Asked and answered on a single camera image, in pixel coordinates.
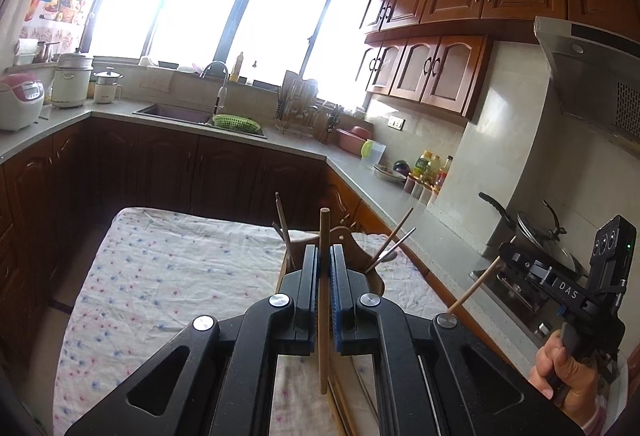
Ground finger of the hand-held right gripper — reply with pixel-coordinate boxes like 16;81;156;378
497;241;551;283

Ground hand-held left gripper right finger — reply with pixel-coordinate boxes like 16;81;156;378
327;246;583;436

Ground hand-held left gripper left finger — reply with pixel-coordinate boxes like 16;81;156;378
64;246;321;436

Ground wooden utensil holder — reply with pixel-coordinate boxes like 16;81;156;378
274;221;401;299

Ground light wooden chopstick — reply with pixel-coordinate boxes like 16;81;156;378
318;208;332;396

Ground brown wooden chopstick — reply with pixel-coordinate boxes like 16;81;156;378
364;207;416;274
448;257;502;317

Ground person's right hand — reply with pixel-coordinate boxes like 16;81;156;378
529;330;601;412

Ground gas stove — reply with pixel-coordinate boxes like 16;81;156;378
467;261;571;352

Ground black wok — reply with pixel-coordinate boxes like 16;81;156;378
477;192;593;284

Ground grey kitchen countertop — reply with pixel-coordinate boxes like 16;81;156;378
0;98;556;367

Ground set of seasoning jars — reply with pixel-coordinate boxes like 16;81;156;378
402;173;441;207

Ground plate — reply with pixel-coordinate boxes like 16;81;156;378
374;163;408;181

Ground floral white tablecloth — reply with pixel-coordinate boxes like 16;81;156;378
52;207;451;436

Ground yellow oil bottle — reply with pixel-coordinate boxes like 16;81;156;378
412;150;433;184

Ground clear pitcher green lid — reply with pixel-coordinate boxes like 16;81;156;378
361;139;388;167

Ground pink basin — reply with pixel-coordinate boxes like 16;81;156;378
337;126;373;157

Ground knife block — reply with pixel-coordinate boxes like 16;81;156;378
320;103;343;144

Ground green strainer basket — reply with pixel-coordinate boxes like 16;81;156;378
212;114;263;134

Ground wooden base cabinets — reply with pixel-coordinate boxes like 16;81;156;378
0;118;501;357

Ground steel range hood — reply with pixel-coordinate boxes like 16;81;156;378
532;16;640;147

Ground chrome sink faucet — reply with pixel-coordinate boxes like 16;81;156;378
200;60;231;114

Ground steel kitchen sink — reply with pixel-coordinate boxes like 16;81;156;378
132;103;268;140

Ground small white electric pot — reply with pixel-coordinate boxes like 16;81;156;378
94;68;125;105

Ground large kitchen window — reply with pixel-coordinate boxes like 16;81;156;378
87;0;373;117

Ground white slow cooker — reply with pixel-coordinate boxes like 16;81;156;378
51;48;95;111

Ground white and pink rice cooker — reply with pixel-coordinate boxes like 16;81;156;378
0;73;46;133

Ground paper towel roll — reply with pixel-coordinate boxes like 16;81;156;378
12;38;41;66

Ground wok lid with black handle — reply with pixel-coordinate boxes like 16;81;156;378
515;201;581;269

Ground wire dish rack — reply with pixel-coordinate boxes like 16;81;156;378
274;70;321;139

